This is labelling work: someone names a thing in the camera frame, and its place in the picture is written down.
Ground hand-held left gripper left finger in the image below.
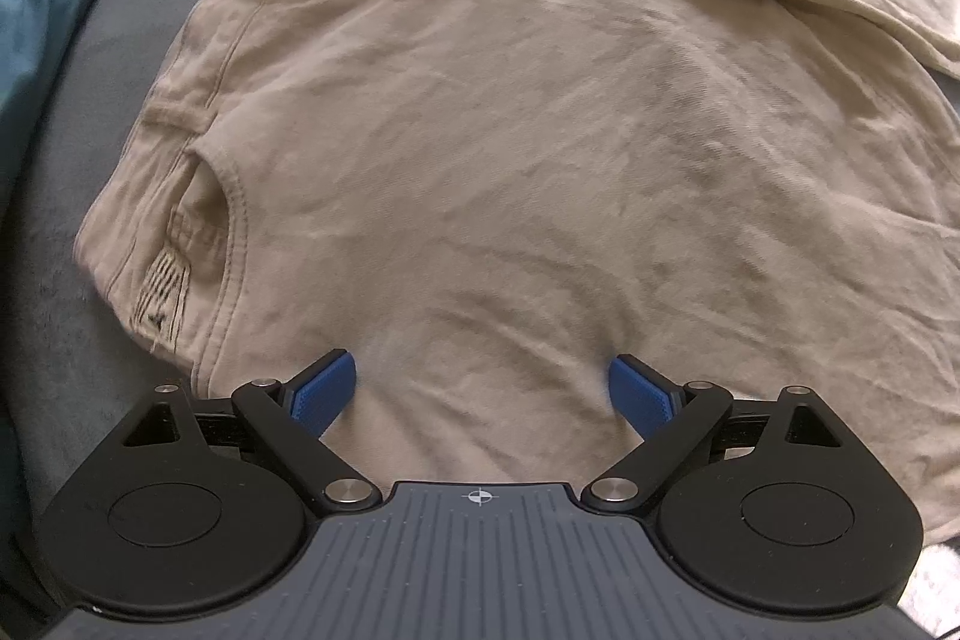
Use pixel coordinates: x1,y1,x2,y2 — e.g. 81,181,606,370
120,349,383,513

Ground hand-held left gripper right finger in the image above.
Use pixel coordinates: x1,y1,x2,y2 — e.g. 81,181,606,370
581,353,845,513

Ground beige pants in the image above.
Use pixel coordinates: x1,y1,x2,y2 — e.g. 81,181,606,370
71,0,960,545

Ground grey-blue fleece blanket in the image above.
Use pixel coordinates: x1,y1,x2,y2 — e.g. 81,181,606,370
0,0,960,558

